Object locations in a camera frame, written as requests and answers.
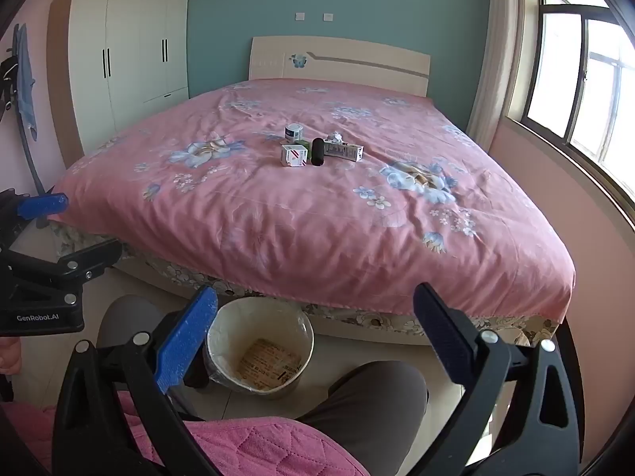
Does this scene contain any red and white box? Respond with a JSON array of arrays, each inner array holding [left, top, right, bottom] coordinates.
[[281, 144, 308, 167]]

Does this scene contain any flat printed carton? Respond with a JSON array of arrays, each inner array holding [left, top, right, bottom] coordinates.
[[237, 338, 303, 386]]

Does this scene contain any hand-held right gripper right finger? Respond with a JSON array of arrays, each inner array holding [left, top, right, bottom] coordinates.
[[413, 282, 581, 476]]

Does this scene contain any round beige trash bin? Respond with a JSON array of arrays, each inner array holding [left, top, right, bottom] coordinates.
[[203, 299, 315, 400]]

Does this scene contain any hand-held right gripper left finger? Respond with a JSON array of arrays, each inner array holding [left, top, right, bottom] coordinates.
[[52, 285, 234, 476]]

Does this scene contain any person's right leg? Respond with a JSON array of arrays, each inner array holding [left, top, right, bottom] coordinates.
[[295, 361, 430, 476]]

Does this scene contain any window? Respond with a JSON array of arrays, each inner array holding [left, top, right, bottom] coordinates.
[[506, 0, 635, 214]]

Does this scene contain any white wardrobe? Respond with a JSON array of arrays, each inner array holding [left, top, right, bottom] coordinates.
[[47, 0, 191, 167]]

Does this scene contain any pink floral blanket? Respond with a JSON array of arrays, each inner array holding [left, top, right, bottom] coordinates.
[[50, 79, 577, 325]]

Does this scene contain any blue hanging garment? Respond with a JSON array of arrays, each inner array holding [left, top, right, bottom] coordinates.
[[12, 23, 38, 142]]

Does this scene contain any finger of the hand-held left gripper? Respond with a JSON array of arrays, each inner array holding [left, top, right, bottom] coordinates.
[[0, 188, 70, 239], [0, 239, 124, 289]]

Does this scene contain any black hanging item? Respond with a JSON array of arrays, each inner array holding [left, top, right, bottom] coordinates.
[[0, 54, 18, 125]]

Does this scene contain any beige curtain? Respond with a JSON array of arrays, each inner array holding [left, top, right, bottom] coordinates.
[[466, 0, 527, 154]]

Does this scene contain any white milk carton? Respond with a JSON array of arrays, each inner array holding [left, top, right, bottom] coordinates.
[[325, 142, 364, 161]]

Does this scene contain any pink quilted jacket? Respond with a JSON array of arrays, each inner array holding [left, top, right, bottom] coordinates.
[[0, 399, 370, 476]]

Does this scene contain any grey coat rack pole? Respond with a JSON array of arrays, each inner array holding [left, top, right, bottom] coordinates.
[[17, 109, 55, 194]]

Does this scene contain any person's left hand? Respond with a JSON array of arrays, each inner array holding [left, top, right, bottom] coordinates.
[[0, 338, 23, 375]]

